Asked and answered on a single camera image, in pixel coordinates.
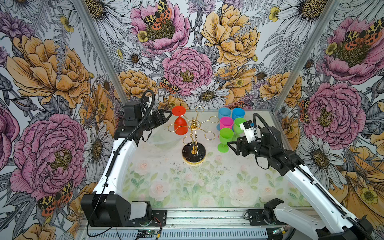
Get red wine glass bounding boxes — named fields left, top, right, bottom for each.
left=172, top=106, right=188, bottom=136

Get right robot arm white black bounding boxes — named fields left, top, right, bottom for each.
left=228, top=121, right=373, bottom=240

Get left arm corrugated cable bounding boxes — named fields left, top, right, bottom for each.
left=86, top=89, right=156, bottom=238

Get small green circuit board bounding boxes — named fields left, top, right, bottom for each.
left=136, top=230, right=159, bottom=240

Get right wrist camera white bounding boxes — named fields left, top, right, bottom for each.
left=240, top=120, right=258, bottom=144

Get gold wire glass rack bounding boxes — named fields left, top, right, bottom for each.
left=168, top=107, right=219, bottom=165

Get green wine glass front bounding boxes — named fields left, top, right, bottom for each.
left=233, top=118, right=246, bottom=135

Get pink wine glass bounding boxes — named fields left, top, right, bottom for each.
left=219, top=117, right=234, bottom=130

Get blue wine glass front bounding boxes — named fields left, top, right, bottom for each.
left=217, top=108, right=232, bottom=131

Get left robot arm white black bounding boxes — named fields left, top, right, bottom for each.
left=81, top=98, right=172, bottom=228

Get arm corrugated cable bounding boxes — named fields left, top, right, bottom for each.
left=252, top=112, right=373, bottom=240
left=86, top=89, right=156, bottom=238

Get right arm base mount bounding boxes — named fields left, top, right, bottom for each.
left=243, top=209, right=285, bottom=226

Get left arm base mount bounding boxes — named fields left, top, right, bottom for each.
left=130, top=210, right=168, bottom=227

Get green wine glass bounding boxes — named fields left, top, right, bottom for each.
left=218, top=128, right=234, bottom=153
left=233, top=118, right=246, bottom=135

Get aluminium front rail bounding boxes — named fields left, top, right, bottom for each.
left=74, top=206, right=337, bottom=240

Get blue wine glass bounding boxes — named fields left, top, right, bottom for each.
left=232, top=108, right=246, bottom=120
left=217, top=108, right=232, bottom=131

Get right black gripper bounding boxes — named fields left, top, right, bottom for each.
left=227, top=136, right=272, bottom=159

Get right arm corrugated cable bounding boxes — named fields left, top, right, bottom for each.
left=252, top=112, right=373, bottom=240

